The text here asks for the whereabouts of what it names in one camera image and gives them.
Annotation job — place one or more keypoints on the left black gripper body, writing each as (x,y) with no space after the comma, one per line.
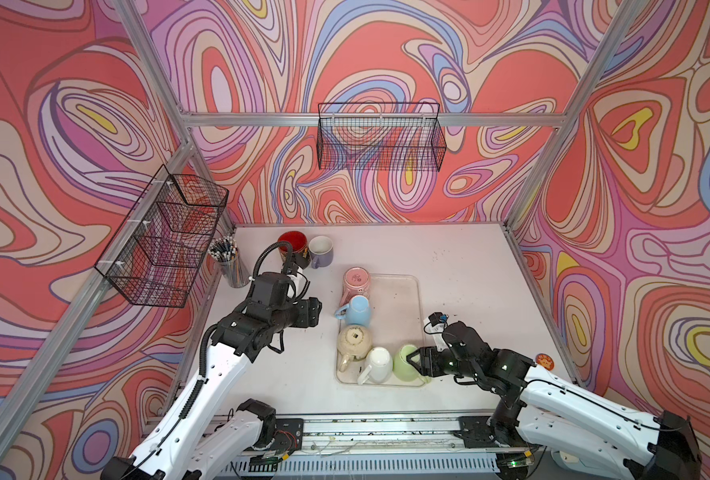
(300,314)

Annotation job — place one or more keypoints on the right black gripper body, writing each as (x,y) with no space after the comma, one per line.
(459,368)

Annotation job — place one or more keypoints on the light green mug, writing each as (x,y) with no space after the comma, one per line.
(403,370)

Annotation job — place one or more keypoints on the beige serving tray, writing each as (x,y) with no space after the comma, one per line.
(396,320)

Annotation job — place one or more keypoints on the black mug red inside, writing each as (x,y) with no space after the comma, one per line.
(294,244)

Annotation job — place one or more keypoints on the purple mug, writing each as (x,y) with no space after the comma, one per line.
(321,250)

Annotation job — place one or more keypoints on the light blue mug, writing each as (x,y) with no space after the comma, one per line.
(356,312)

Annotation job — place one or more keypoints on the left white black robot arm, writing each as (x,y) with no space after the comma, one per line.
(179,446)

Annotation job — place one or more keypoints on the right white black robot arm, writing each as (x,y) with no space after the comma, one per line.
(537,407)

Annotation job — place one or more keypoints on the white mug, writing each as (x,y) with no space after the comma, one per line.
(378,367)

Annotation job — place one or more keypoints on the pink mug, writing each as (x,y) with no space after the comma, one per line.
(356,281)

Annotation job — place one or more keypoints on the beige teapot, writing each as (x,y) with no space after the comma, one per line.
(354,343)

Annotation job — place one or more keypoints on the metal cup of pens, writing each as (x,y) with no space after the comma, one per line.
(225,252)

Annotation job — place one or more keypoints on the red round sticker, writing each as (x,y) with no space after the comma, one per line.
(545,361)

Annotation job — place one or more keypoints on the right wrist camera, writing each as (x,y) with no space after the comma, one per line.
(436,323)

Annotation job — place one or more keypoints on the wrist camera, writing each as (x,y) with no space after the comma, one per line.
(436,323)
(294,263)

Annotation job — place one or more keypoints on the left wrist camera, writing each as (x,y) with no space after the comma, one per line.
(294,263)

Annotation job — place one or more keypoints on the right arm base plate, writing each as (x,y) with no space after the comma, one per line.
(490,432)

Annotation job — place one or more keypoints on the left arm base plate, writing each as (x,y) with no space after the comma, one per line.
(252,433)

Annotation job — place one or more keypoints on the left black wire basket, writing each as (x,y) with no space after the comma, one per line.
(171,227)

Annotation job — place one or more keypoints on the black wire basket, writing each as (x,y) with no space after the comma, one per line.
(171,227)
(380,136)

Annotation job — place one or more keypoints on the back black wire basket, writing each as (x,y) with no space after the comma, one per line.
(380,136)

